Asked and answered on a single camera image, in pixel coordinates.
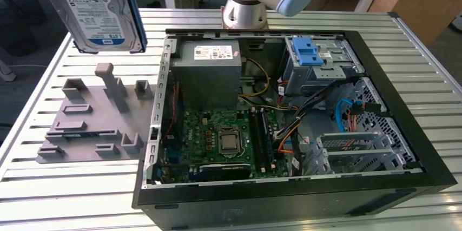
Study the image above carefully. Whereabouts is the black cable bundle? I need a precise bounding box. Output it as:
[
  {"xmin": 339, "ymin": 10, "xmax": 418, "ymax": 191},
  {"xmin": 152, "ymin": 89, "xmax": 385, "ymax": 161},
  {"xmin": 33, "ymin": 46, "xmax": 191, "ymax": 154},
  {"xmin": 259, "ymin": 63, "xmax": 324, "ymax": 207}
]
[{"xmin": 274, "ymin": 75, "xmax": 367, "ymax": 177}]

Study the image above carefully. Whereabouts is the CPU socket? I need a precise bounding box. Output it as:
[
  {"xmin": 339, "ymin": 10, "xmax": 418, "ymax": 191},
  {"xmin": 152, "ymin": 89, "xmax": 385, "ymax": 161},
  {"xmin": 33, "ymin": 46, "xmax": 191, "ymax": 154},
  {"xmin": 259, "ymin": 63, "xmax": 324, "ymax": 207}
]
[{"xmin": 215, "ymin": 127, "xmax": 246, "ymax": 160}]

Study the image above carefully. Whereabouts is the white desk foot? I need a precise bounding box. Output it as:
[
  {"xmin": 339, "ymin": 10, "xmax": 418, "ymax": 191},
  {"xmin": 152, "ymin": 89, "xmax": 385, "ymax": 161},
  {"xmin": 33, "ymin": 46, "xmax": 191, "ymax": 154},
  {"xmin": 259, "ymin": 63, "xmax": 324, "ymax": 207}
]
[{"xmin": 0, "ymin": 57, "xmax": 17, "ymax": 82}]

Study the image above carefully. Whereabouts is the green motherboard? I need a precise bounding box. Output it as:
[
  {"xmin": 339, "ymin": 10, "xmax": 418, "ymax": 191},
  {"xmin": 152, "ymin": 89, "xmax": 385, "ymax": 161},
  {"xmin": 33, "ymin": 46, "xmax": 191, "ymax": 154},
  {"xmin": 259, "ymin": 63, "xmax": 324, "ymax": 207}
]
[{"xmin": 158, "ymin": 108, "xmax": 290, "ymax": 183}]

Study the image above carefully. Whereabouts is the orange power wire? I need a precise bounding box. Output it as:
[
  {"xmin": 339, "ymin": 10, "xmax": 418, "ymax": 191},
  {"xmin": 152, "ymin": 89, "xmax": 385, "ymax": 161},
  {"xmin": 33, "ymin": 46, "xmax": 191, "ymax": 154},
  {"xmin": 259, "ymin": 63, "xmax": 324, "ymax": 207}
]
[{"xmin": 276, "ymin": 100, "xmax": 382, "ymax": 159}]

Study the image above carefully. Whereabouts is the black office chair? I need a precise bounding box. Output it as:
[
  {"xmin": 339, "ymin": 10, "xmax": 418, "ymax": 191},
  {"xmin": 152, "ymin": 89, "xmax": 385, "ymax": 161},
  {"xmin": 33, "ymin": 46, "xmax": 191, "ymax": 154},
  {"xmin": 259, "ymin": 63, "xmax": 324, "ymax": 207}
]
[{"xmin": 0, "ymin": 0, "xmax": 49, "ymax": 56}]

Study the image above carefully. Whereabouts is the black PC case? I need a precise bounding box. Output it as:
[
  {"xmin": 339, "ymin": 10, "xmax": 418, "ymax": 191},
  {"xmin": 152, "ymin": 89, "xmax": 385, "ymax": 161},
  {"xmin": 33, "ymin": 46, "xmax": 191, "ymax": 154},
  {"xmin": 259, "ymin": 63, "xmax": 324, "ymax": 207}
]
[{"xmin": 130, "ymin": 28, "xmax": 459, "ymax": 231}]

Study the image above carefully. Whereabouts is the hard disk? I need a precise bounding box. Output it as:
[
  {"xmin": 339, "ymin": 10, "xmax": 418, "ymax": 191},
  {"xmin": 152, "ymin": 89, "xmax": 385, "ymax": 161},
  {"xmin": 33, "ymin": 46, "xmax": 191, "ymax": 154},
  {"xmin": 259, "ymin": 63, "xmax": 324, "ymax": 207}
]
[{"xmin": 31, "ymin": 0, "xmax": 148, "ymax": 55}]

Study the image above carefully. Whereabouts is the metal disk bay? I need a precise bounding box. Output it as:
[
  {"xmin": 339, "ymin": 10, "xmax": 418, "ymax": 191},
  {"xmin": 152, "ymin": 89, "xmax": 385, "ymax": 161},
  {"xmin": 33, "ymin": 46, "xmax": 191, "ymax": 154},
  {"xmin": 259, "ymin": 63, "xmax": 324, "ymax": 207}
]
[{"xmin": 315, "ymin": 130, "xmax": 415, "ymax": 175}]

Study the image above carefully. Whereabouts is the black RAM slot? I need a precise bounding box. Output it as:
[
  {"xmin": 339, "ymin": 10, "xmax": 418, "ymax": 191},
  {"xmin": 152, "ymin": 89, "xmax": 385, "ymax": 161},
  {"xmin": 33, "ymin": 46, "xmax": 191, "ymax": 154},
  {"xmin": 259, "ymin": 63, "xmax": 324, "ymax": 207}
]
[
  {"xmin": 259, "ymin": 108, "xmax": 279, "ymax": 171},
  {"xmin": 248, "ymin": 108, "xmax": 267, "ymax": 174}
]

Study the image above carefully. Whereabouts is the blue data wire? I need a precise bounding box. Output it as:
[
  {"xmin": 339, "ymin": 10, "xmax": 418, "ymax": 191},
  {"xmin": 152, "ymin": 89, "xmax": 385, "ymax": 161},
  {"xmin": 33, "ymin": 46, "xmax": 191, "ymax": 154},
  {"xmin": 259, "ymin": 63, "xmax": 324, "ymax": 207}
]
[{"xmin": 280, "ymin": 97, "xmax": 363, "ymax": 147}]

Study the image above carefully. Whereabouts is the grey metal drive cage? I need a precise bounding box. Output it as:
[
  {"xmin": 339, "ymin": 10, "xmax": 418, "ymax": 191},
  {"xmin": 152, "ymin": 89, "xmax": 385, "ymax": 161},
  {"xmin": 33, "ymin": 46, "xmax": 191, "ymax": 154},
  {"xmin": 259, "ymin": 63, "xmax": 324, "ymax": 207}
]
[{"xmin": 283, "ymin": 36, "xmax": 366, "ymax": 96}]

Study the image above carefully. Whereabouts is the silver CPU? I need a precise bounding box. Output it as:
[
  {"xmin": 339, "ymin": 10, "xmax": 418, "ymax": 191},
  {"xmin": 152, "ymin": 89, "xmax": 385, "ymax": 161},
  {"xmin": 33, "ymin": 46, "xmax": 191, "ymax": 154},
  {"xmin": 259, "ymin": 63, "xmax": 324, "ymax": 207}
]
[{"xmin": 219, "ymin": 135, "xmax": 239, "ymax": 150}]

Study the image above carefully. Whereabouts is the blue plastic drive latch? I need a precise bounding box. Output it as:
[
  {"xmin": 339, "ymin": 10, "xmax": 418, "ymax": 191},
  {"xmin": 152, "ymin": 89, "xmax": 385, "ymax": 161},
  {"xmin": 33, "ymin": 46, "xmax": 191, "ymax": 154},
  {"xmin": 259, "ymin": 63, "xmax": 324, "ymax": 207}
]
[{"xmin": 292, "ymin": 37, "xmax": 324, "ymax": 67}]

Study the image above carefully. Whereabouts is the grey power supply unit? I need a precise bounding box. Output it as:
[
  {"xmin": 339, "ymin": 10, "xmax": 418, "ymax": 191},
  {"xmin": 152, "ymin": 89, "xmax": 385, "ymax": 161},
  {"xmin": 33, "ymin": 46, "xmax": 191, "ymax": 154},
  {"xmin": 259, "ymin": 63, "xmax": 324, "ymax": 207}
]
[{"xmin": 168, "ymin": 38, "xmax": 243, "ymax": 110}]

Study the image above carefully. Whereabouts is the yellow wire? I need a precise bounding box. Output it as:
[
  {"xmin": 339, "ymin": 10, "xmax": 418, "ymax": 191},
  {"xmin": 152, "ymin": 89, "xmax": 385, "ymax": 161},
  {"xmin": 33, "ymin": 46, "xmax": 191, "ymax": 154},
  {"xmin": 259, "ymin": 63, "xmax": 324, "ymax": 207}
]
[{"xmin": 239, "ymin": 57, "xmax": 271, "ymax": 98}]

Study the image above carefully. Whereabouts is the black graphics card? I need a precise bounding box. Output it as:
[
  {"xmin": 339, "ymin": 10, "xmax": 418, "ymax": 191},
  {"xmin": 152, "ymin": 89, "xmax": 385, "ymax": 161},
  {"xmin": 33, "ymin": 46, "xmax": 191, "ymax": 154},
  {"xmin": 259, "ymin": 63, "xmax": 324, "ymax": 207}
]
[{"xmin": 198, "ymin": 162, "xmax": 252, "ymax": 181}]

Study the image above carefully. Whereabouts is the grey parts rack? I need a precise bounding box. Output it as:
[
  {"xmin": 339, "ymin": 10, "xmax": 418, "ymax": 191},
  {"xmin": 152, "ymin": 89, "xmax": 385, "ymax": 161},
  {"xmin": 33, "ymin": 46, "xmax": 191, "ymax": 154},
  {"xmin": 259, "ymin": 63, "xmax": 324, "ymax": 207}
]
[{"xmin": 35, "ymin": 63, "xmax": 159, "ymax": 166}]

